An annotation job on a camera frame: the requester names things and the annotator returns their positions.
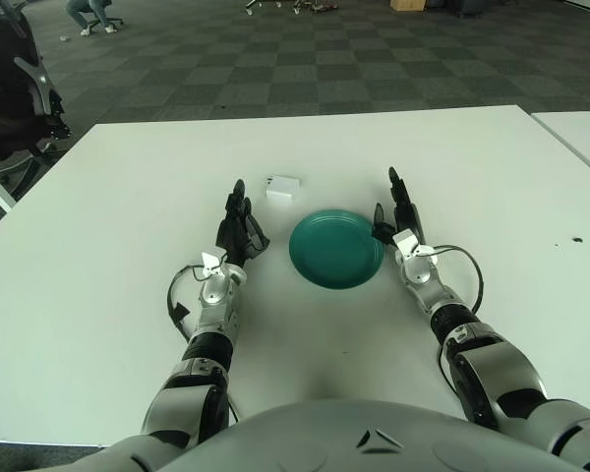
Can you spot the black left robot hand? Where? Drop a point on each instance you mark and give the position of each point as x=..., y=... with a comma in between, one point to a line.
x=236, y=231

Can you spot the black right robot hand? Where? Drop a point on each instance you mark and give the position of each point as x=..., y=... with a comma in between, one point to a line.
x=407, y=211

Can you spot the white charger block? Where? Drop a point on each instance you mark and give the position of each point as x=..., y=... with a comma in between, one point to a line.
x=282, y=189

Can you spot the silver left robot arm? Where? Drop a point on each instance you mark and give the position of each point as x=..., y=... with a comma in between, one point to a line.
x=211, y=295

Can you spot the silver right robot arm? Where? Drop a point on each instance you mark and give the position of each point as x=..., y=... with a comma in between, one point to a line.
x=487, y=359

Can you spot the teal round plate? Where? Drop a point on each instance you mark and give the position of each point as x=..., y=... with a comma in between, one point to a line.
x=334, y=251

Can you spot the white table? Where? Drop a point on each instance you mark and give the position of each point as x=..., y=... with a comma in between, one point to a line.
x=580, y=133

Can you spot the cardboard box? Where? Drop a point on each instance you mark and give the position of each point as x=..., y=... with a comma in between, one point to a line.
x=408, y=5

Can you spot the silver robot torso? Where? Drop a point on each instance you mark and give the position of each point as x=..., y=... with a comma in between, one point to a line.
x=300, y=437

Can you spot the chair casters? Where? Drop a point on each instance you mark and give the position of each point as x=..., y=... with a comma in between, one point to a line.
x=253, y=4

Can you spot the black swivel chair base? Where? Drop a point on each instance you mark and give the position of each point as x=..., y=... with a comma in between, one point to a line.
x=113, y=20

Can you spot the black robot at left edge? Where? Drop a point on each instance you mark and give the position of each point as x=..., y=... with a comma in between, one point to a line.
x=10, y=98

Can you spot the seated person legs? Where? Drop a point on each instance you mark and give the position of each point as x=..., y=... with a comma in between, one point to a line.
x=78, y=12

